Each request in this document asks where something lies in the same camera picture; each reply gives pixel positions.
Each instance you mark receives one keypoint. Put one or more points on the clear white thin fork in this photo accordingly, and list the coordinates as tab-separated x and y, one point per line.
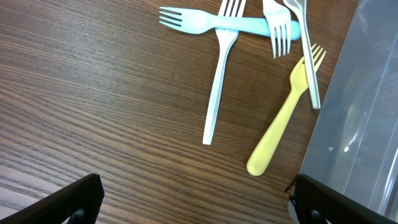
299	8

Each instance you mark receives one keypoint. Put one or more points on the white fork long handle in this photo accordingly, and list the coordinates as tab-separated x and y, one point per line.
226	38

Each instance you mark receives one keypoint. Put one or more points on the white fork tines down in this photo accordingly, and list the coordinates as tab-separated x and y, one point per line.
279	22

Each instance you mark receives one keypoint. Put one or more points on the light blue plastic fork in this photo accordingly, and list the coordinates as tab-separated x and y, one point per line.
195	21

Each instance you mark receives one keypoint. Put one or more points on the clear left plastic container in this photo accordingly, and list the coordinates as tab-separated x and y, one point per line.
353	147

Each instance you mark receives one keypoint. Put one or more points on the yellow plastic fork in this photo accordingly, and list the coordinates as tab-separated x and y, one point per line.
265	149

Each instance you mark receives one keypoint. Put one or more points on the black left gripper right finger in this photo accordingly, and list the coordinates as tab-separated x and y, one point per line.
313	202

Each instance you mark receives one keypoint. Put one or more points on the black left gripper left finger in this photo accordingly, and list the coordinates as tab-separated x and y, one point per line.
76	203

